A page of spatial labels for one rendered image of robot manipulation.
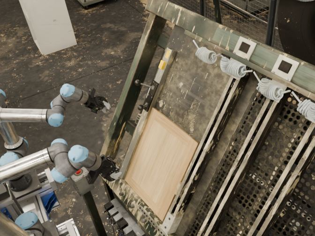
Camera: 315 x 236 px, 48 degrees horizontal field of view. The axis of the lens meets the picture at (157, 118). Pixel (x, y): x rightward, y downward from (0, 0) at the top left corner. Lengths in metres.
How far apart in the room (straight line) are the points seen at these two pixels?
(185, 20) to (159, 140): 0.74
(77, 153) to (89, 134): 2.71
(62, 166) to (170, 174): 0.80
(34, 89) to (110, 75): 1.08
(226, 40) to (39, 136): 3.07
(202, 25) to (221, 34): 0.15
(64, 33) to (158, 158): 4.04
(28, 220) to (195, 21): 1.37
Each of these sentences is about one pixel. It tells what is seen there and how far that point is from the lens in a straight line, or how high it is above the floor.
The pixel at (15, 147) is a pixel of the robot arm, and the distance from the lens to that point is 2.43.
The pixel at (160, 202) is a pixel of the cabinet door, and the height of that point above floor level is 0.96.
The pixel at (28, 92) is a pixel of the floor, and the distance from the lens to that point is 5.28.
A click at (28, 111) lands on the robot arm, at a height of 1.62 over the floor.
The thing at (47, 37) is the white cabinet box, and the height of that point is 0.28.
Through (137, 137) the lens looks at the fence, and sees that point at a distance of 2.35.
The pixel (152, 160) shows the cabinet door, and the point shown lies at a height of 1.12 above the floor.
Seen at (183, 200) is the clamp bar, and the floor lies 1.13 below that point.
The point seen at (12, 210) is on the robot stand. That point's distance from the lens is 2.25.
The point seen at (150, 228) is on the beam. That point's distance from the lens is 2.32.
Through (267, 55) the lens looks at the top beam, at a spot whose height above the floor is 1.90.
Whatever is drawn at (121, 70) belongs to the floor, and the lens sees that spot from 5.20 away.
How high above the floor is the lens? 2.81
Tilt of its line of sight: 41 degrees down
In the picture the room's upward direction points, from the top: 8 degrees counter-clockwise
